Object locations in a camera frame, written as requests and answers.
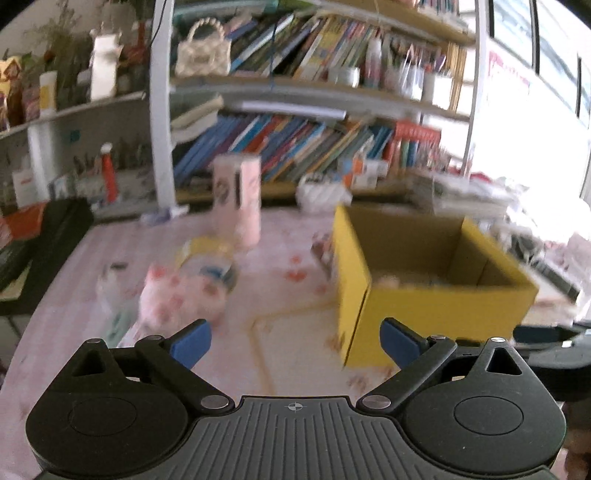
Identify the white cubby shelf unit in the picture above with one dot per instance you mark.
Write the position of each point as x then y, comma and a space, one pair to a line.
51, 138

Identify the window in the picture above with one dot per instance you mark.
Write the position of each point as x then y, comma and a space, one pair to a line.
540, 50

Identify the orange and white box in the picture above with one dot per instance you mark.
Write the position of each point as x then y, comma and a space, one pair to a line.
364, 171

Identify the pink checked tablecloth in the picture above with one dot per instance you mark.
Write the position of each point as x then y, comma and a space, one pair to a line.
286, 286

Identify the red and white bottle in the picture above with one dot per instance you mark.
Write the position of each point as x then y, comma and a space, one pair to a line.
109, 177

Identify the pink cylinder canister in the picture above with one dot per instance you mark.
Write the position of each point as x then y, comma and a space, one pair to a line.
240, 198

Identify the white bottle yellow label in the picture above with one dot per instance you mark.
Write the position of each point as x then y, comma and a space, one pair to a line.
48, 92

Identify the group of pen cups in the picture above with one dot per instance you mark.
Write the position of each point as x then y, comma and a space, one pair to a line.
415, 78

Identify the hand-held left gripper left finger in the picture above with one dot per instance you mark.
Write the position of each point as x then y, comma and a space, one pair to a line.
191, 341

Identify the green plant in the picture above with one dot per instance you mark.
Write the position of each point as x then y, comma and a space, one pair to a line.
60, 32

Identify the stack of newspapers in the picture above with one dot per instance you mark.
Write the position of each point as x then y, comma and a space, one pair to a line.
461, 194

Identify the cream quilted handbag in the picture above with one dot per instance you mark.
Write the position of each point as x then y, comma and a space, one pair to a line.
203, 53

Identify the tall bookshelf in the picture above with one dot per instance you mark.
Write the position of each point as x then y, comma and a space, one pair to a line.
161, 115

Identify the leaning row of books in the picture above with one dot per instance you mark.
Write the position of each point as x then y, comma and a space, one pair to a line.
304, 44

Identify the fortune god figurine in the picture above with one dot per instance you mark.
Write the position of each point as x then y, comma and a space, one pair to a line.
11, 97

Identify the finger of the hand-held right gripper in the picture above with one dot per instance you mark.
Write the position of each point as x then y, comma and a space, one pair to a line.
540, 334

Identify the black digital piano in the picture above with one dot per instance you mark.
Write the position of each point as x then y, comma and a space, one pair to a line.
60, 230

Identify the white paper carton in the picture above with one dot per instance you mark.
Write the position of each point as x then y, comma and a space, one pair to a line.
105, 69

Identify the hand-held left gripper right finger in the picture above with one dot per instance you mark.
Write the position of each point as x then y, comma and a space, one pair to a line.
398, 344

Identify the long row of colourful books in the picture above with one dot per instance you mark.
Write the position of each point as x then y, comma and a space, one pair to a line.
286, 145

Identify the yellow cardboard box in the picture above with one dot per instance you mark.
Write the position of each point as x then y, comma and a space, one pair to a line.
415, 314

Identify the white pen holder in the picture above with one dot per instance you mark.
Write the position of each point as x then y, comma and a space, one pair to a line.
90, 180
136, 166

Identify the person's right hand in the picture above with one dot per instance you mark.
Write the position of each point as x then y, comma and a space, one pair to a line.
579, 443

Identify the stack of lying books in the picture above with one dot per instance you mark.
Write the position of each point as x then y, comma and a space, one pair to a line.
196, 117

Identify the clear spray bottle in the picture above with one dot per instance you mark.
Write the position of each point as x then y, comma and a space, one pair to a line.
161, 216

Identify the white card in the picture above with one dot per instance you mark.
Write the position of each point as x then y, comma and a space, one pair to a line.
23, 189

